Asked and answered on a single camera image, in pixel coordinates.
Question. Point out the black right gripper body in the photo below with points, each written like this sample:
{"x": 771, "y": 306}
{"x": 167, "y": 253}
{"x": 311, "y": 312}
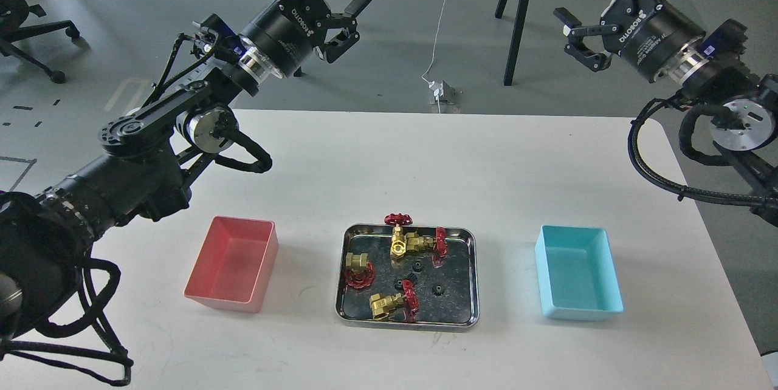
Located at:
{"x": 649, "y": 35}

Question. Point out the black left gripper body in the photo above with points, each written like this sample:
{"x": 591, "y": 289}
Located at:
{"x": 288, "y": 31}

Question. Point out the brass valve red handle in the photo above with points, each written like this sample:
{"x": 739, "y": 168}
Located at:
{"x": 383, "y": 305}
{"x": 405, "y": 242}
{"x": 359, "y": 272}

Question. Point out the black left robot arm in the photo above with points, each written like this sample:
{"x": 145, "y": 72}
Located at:
{"x": 54, "y": 292}

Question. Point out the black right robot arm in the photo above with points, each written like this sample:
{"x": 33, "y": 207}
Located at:
{"x": 729, "y": 113}

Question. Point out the pink plastic box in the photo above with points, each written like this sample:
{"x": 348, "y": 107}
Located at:
{"x": 233, "y": 267}

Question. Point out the blue plastic box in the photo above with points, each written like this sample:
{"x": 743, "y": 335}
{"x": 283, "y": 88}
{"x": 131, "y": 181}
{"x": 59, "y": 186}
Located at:
{"x": 576, "y": 273}

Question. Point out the black tripod leg right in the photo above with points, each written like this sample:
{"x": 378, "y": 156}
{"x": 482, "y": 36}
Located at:
{"x": 516, "y": 37}

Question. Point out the metal tray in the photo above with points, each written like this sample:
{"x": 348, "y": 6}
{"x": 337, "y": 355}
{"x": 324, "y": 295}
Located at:
{"x": 455, "y": 310}

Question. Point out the black office chair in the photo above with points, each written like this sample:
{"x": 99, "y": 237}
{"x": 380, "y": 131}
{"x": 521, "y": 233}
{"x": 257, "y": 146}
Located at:
{"x": 14, "y": 14}

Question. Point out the white power adapter with cable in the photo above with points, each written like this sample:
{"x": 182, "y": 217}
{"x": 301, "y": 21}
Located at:
{"x": 438, "y": 88}

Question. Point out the brass valve red handle top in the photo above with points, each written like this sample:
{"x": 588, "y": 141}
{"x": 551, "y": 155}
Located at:
{"x": 405, "y": 242}

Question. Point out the brass valve red handle bottom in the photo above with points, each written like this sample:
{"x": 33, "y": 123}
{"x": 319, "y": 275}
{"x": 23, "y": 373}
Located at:
{"x": 383, "y": 305}

